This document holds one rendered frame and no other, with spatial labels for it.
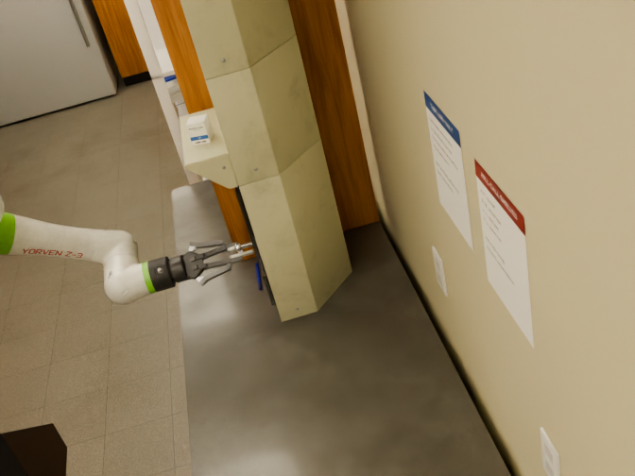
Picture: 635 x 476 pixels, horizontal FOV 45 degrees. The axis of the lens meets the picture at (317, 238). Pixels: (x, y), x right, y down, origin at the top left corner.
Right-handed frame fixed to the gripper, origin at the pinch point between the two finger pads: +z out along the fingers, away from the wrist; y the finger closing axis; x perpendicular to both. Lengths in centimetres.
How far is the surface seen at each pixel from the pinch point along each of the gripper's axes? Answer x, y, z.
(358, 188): 24.9, 14.7, 40.7
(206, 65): -48, 34, 7
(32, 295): 221, 60, -134
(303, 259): -4.3, -8.3, 16.5
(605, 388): -110, -58, 48
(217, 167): -29.3, 15.9, 1.6
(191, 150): -26.0, 23.5, -4.0
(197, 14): -57, 43, 8
